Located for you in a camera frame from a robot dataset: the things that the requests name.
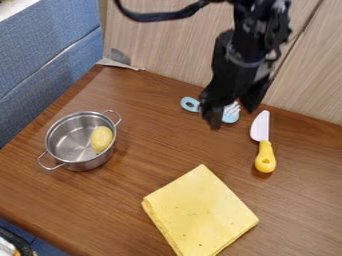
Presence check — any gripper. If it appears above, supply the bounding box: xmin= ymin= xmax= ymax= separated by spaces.
xmin=199 ymin=29 xmax=277 ymax=131

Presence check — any light blue toy fork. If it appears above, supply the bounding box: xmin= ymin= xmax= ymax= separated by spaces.
xmin=179 ymin=95 xmax=244 ymax=125

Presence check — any yellow cloth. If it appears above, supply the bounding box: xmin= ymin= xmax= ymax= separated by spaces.
xmin=140 ymin=163 xmax=261 ymax=256

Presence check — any grey paper scrap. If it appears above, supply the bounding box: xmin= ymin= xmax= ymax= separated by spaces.
xmin=94 ymin=48 xmax=145 ymax=72

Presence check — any yellow toy potato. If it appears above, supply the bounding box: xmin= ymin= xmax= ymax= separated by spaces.
xmin=89 ymin=125 xmax=115 ymax=154

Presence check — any silver pot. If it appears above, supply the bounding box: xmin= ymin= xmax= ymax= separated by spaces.
xmin=36 ymin=109 xmax=123 ymax=173

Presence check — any white yellow-handled toy knife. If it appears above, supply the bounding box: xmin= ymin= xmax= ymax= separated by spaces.
xmin=248 ymin=109 xmax=278 ymax=174

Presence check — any black cable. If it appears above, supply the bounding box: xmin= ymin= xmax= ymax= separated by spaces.
xmin=113 ymin=0 xmax=213 ymax=23

